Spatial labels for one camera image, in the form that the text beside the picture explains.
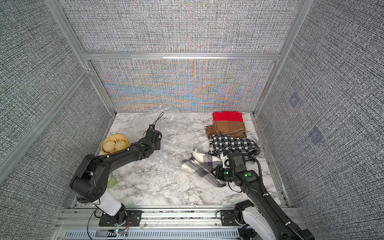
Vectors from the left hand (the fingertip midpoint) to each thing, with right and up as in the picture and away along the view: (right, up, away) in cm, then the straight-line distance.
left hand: (156, 139), depth 94 cm
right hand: (+34, -15, -14) cm, 39 cm away
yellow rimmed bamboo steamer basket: (-29, 0, +7) cm, 30 cm away
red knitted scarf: (+51, +16, +26) cm, 60 cm away
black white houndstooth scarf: (+40, -3, +1) cm, 40 cm away
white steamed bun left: (-30, -4, +1) cm, 30 cm away
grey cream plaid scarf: (+28, -13, -14) cm, 34 cm away
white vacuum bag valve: (+10, -1, +6) cm, 12 cm away
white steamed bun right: (-24, -4, +2) cm, 24 cm away
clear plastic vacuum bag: (+14, 0, +11) cm, 18 cm away
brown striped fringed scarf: (+53, +6, +10) cm, 54 cm away
